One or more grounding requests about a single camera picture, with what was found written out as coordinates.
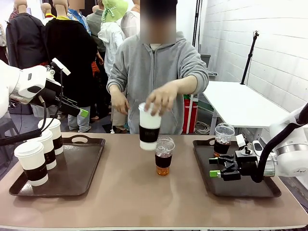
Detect grey plastic bin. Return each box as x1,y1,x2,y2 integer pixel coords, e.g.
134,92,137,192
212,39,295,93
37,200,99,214
199,53,211,69

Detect green bucket hat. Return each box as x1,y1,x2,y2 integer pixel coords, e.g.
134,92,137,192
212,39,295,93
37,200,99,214
102,0,129,23

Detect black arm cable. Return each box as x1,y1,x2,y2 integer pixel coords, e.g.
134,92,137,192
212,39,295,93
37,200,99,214
0,95,48,147
250,103,308,184

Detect beige trousers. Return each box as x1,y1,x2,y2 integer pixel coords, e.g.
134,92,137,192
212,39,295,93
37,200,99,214
111,109,128,132

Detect white paper cup black sleeve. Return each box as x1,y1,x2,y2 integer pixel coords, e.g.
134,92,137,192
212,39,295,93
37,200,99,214
13,141,49,187
26,129,57,171
38,117,64,156
138,102,162,152

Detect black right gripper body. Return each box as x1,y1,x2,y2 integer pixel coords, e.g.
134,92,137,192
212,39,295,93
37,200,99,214
234,154,260,178

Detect person's right forearm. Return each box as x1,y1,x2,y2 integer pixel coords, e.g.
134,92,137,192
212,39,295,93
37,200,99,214
106,71,128,95

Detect person in grey green jacket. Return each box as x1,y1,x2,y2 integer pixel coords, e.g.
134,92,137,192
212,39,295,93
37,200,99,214
86,4,107,54

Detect black box on floor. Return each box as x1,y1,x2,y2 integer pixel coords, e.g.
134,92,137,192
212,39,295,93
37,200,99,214
8,102,34,115

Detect black tripod legs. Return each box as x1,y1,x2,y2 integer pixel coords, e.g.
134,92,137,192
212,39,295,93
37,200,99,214
192,0,203,52

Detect mannequin with yellow red collar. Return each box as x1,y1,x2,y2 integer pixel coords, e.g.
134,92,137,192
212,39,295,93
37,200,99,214
40,2,56,26

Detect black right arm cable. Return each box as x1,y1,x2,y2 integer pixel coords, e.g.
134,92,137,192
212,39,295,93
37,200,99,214
250,103,308,184

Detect red box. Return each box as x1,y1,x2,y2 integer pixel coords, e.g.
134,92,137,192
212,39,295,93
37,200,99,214
182,94,199,134

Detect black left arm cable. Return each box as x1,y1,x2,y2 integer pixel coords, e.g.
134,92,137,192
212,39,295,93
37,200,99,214
0,95,48,147

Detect mannequin in white shirt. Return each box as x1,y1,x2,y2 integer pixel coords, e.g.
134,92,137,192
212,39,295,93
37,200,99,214
120,0,141,39

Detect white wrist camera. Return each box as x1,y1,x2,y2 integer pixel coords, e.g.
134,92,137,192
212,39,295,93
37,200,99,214
51,57,71,76
235,134,247,148

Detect white side table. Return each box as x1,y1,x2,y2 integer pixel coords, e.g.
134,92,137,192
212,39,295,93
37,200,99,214
202,80,291,135

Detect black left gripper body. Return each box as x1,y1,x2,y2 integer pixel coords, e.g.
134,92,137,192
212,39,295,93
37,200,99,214
30,78,64,109

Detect black light stand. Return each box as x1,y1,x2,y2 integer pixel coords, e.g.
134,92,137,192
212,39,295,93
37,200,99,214
240,30,260,85

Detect white coiled cable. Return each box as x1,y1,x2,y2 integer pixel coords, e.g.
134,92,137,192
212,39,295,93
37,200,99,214
194,120,211,135

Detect mannequin in black coat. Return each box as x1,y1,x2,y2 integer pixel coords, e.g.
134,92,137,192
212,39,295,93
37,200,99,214
44,0,98,108

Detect clear plastic iced coffee cup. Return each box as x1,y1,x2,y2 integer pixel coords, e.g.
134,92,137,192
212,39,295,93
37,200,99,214
154,136,176,176
213,123,235,158

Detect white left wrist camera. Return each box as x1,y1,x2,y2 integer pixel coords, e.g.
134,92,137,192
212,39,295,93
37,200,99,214
51,57,71,76

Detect person's left hand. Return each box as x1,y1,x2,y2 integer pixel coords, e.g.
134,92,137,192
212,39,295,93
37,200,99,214
144,82,180,117

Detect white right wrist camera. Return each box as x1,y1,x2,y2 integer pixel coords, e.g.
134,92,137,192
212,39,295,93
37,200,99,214
235,134,247,148

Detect mannequin in dark grey jacket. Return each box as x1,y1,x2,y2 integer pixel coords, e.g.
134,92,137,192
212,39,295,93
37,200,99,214
5,0,47,70

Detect person's right hand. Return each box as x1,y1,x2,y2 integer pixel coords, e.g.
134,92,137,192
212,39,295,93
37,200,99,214
111,90,131,116

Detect person in grey hoodie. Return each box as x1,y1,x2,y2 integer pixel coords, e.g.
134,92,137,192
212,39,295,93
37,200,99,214
106,0,210,135

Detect dark brown serving tray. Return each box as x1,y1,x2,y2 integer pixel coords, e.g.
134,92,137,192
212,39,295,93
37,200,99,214
9,134,106,198
192,137,282,199

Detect mannequin in white jacket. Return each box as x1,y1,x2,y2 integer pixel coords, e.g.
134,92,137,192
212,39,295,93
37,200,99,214
97,21,126,77

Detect person's left forearm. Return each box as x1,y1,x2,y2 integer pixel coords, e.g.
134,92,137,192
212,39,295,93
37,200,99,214
175,69,210,96

